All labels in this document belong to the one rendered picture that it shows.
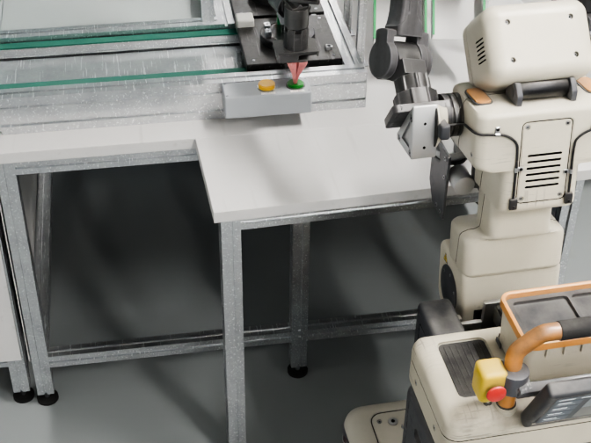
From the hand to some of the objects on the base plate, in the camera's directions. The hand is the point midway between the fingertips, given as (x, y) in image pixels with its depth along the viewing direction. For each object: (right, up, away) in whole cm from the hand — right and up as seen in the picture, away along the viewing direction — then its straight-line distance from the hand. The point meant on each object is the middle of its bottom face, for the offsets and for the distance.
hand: (295, 79), depth 264 cm
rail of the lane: (-27, -8, +8) cm, 29 cm away
